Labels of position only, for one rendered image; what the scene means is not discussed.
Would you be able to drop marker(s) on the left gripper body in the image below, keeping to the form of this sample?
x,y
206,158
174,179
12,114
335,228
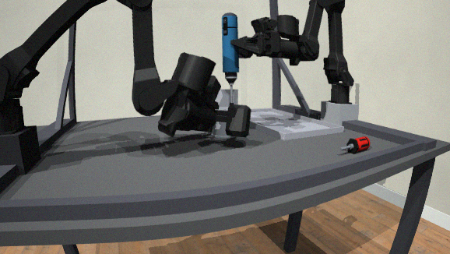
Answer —
x,y
273,45

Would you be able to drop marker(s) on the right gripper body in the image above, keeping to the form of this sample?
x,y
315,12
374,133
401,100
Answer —
x,y
237,120

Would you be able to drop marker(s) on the shiny grey metal cylinder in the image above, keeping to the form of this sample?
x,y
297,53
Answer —
x,y
219,131

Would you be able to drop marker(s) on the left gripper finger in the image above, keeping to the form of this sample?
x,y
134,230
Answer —
x,y
251,44
242,52

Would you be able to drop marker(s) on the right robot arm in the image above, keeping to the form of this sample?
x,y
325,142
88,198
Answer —
x,y
18,69

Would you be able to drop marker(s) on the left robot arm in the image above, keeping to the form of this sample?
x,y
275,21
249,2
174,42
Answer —
x,y
305,47

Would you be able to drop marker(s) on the grey l-shaped bracket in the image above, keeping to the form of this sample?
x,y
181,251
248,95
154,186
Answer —
x,y
223,99

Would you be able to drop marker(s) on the red hand screwdriver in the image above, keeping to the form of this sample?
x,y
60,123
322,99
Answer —
x,y
356,145

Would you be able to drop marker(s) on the blue electric screwdriver barrel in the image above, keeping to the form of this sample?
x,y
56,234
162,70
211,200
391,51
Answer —
x,y
230,52

